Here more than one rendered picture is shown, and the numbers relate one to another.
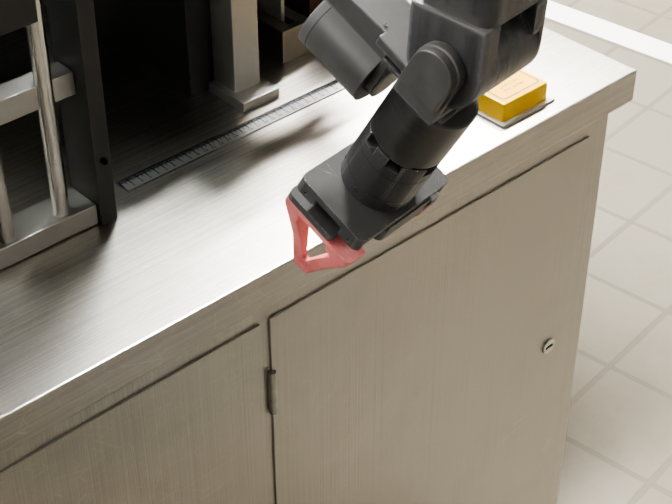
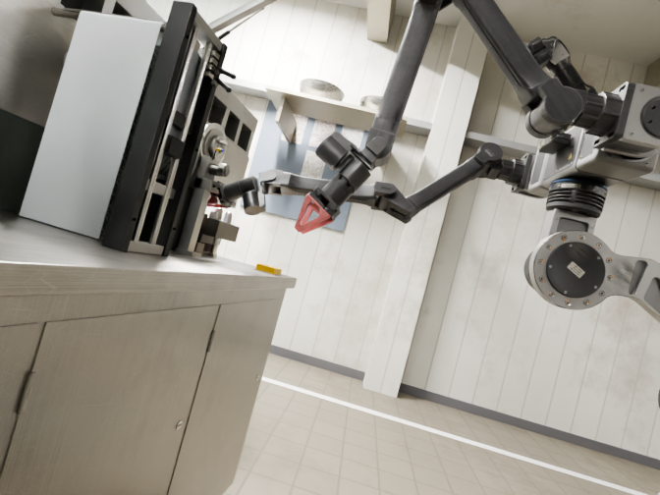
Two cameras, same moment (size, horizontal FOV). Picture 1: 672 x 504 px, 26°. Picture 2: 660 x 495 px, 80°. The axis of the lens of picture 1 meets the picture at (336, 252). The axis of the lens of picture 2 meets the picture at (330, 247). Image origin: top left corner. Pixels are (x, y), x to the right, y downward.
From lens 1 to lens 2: 0.86 m
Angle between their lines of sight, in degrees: 51
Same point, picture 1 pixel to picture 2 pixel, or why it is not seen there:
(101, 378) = (193, 280)
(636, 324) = not seen: hidden behind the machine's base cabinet
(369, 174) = (338, 188)
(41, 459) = (154, 316)
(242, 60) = (192, 240)
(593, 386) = not seen: hidden behind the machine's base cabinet
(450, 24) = (383, 133)
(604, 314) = not seen: hidden behind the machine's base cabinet
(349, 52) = (339, 148)
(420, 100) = (370, 154)
